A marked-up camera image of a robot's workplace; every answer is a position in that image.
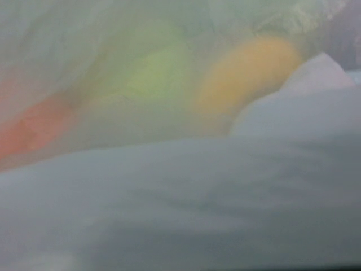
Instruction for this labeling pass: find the translucent light blue plastic bag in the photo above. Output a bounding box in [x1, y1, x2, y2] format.
[1, 1, 360, 270]

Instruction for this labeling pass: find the green fake pear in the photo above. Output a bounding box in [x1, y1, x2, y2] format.
[93, 25, 198, 105]

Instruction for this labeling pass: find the yellow fake mango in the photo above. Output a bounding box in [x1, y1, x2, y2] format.
[194, 36, 304, 115]

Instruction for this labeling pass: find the red fake apple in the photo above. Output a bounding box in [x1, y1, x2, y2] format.
[1, 80, 81, 169]

